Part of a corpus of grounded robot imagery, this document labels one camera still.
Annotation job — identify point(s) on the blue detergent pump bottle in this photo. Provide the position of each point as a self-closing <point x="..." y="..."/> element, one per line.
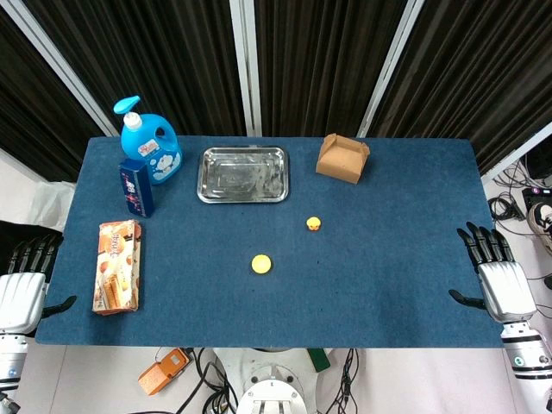
<point x="148" y="144"/>

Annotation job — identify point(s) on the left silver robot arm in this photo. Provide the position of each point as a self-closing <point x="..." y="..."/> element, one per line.
<point x="10" y="358"/>

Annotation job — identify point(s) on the black white sneaker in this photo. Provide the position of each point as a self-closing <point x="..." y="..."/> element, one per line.
<point x="541" y="222"/>

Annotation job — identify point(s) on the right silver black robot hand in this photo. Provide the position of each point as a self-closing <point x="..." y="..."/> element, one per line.
<point x="505" y="293"/>

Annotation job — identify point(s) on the stainless steel tray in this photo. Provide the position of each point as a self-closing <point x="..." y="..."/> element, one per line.
<point x="243" y="174"/>

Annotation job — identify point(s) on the orange biscuit box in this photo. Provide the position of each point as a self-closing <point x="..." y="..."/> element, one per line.
<point x="117" y="267"/>

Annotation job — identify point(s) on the white robot torso base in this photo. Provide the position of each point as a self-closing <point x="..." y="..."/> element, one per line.
<point x="276" y="381"/>

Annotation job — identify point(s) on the dark blue upright carton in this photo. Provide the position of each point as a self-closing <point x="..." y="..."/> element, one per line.
<point x="136" y="187"/>

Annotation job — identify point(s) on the yellow round disc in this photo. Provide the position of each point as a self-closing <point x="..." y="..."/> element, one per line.
<point x="261" y="264"/>

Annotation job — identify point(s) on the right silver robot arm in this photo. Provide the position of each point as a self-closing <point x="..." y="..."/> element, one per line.
<point x="526" y="349"/>

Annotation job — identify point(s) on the green block under table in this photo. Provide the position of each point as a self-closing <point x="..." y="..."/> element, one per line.
<point x="319" y="359"/>

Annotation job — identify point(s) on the black device with purple light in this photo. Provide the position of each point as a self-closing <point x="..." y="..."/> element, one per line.
<point x="537" y="196"/>

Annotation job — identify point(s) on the orange pedal switch box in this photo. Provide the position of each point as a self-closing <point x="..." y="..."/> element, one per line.
<point x="165" y="371"/>

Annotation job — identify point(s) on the white partition frame post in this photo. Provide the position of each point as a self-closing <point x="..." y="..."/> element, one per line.
<point x="390" y="64"/>
<point x="56" y="60"/>
<point x="246" y="64"/>
<point x="517" y="158"/>

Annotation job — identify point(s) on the brown cardboard carry box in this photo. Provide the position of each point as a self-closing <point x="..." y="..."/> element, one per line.
<point x="343" y="158"/>

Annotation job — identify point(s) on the blue felt table mat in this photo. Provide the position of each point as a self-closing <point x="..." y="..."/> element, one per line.
<point x="276" y="267"/>

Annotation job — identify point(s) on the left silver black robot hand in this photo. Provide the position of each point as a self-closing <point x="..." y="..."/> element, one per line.
<point x="19" y="297"/>

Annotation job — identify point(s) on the small yellow duck toy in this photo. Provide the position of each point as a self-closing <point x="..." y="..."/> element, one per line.
<point x="313" y="223"/>

